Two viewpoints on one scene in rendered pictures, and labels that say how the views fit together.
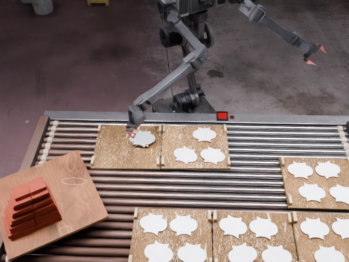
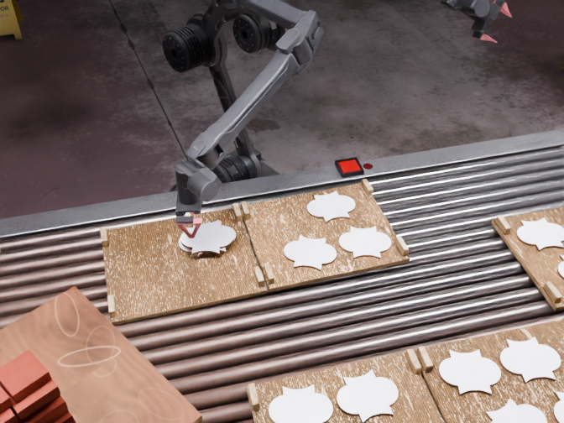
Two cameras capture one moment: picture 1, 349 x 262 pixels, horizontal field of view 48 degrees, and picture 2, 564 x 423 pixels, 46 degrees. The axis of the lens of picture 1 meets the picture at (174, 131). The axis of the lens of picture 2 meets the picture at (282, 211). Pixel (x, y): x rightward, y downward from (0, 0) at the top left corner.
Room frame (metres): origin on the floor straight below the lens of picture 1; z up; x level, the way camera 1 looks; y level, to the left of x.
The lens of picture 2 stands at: (0.29, 0.40, 2.28)
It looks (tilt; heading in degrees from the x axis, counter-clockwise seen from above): 42 degrees down; 343
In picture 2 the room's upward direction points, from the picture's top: straight up
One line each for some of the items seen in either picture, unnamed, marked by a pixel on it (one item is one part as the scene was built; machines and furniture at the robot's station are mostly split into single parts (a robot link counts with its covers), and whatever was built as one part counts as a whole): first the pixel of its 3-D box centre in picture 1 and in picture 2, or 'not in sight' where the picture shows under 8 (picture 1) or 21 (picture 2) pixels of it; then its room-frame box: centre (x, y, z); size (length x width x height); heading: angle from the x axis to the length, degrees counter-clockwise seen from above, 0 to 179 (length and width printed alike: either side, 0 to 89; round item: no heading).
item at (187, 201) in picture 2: (133, 118); (188, 192); (1.65, 0.24, 1.14); 0.10 x 0.07 x 0.07; 166
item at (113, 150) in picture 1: (128, 146); (180, 261); (1.61, 0.29, 0.93); 0.41 x 0.35 x 0.02; 88
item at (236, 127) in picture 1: (196, 126); (304, 196); (1.81, -0.14, 0.90); 1.95 x 0.05 x 0.05; 87
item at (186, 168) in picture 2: (133, 111); (188, 175); (1.64, 0.24, 1.20); 0.07 x 0.06 x 0.07; 26
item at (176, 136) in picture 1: (195, 146); (321, 232); (1.61, -0.13, 0.93); 0.41 x 0.35 x 0.02; 89
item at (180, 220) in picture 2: (132, 131); (190, 221); (1.61, 0.25, 1.07); 0.07 x 0.07 x 0.09; 76
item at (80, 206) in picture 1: (47, 199); (33, 415); (1.16, 0.67, 1.03); 0.50 x 0.50 x 0.02; 27
